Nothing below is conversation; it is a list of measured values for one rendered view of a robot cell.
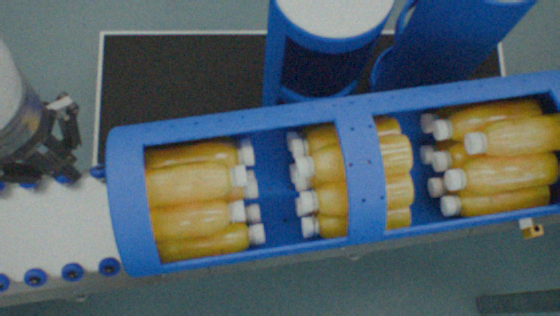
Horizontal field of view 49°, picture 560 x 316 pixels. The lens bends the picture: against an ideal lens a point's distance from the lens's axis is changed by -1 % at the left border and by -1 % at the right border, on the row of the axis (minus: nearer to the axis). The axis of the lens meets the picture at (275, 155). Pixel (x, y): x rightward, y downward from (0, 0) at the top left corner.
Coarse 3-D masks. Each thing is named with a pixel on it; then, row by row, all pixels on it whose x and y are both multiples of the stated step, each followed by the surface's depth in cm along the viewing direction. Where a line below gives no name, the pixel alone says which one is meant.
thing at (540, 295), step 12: (480, 300) 220; (492, 300) 209; (504, 300) 199; (516, 300) 190; (528, 300) 182; (540, 300) 175; (552, 300) 168; (480, 312) 221; (492, 312) 210; (504, 312) 201; (516, 312) 192; (528, 312) 183; (540, 312) 176; (552, 312) 169
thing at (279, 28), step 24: (288, 24) 136; (384, 24) 141; (288, 48) 200; (312, 48) 140; (336, 48) 138; (360, 48) 179; (264, 72) 188; (288, 72) 222; (312, 72) 223; (336, 72) 210; (360, 72) 170; (264, 96) 200; (288, 96) 175; (312, 96) 223; (336, 96) 175
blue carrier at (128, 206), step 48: (384, 96) 115; (432, 96) 113; (480, 96) 113; (528, 96) 132; (144, 144) 108; (144, 192) 103; (288, 192) 133; (384, 192) 107; (144, 240) 105; (288, 240) 125; (336, 240) 113; (384, 240) 118
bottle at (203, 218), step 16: (160, 208) 112; (176, 208) 112; (192, 208) 112; (208, 208) 112; (224, 208) 113; (160, 224) 111; (176, 224) 111; (192, 224) 111; (208, 224) 112; (224, 224) 113; (160, 240) 112
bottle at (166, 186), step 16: (144, 176) 108; (160, 176) 108; (176, 176) 108; (192, 176) 108; (208, 176) 109; (224, 176) 110; (160, 192) 108; (176, 192) 108; (192, 192) 109; (208, 192) 109; (224, 192) 111
